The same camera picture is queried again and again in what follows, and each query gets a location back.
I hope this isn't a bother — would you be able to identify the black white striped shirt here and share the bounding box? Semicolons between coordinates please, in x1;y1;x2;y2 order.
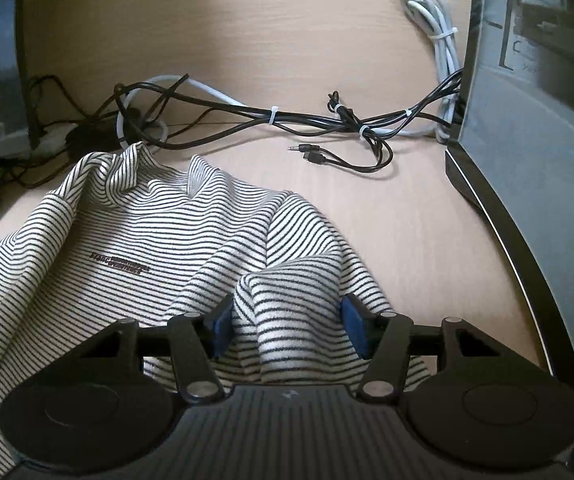
0;144;390;476

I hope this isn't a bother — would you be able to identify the computer tower case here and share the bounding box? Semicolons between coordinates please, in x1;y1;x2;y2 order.
443;0;574;480

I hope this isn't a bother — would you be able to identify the white power strip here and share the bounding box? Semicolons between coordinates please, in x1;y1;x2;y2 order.
31;122;92;158

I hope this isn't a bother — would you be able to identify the black monitor stand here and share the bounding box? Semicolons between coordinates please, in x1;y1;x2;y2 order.
14;0;45;150

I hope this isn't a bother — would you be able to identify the white coiled cable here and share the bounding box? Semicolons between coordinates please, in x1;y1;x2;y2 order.
393;0;464;143

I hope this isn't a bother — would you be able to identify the black cable bundle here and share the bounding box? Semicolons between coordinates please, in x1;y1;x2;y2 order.
21;70;466;175

